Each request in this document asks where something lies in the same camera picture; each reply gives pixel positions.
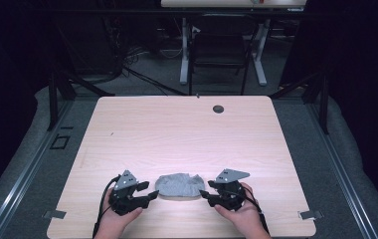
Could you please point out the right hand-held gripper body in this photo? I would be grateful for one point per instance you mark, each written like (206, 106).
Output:
(231, 194)

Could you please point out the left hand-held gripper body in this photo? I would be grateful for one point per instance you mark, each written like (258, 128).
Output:
(124, 186)

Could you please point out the person's right hand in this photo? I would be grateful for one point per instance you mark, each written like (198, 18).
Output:
(243, 220)

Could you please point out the person's left hand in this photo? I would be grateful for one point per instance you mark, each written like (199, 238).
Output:
(114, 222)

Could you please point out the black table grommet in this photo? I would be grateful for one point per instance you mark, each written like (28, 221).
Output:
(218, 109)

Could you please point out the grey tape strip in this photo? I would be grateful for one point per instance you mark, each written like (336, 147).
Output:
(54, 214)
(310, 215)

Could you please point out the black metal stand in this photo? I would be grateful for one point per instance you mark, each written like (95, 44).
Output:
(53, 99)
(323, 99)

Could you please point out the black chair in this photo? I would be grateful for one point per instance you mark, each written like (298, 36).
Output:
(220, 49)

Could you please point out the white-legged desk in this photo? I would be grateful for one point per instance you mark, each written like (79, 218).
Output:
(230, 3)

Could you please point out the aluminium floor rail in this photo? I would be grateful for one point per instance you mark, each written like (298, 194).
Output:
(339, 166)
(28, 166)

